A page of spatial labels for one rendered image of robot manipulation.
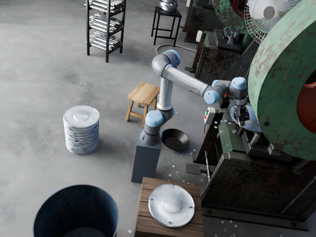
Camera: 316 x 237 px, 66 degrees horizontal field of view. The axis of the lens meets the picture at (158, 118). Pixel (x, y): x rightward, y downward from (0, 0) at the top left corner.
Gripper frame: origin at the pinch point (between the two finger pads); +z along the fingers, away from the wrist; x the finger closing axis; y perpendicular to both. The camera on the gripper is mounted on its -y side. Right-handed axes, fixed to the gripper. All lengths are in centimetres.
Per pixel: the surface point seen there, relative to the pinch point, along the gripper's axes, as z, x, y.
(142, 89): 14, -79, -93
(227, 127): 13.0, -7.5, -13.2
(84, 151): 22, -131, -24
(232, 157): 12.0, -10.5, 16.4
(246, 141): 13.1, 1.3, 3.8
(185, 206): 26, -44, 37
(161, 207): 19, -59, 40
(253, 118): 5.4, 9.9, -9.3
